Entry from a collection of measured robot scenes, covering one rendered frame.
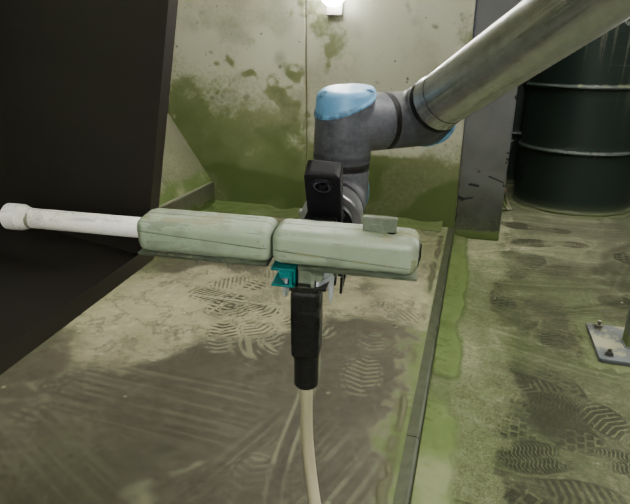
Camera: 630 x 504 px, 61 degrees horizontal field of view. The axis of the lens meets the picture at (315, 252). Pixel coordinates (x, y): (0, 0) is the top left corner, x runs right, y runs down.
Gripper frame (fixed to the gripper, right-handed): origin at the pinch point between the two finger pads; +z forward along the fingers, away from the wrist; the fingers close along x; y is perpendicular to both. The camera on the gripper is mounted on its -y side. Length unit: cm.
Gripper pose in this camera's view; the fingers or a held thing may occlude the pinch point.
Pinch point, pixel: (304, 271)
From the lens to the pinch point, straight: 58.2
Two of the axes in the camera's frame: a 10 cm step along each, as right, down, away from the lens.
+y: -0.4, 9.1, 4.2
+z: -1.7, 4.1, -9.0
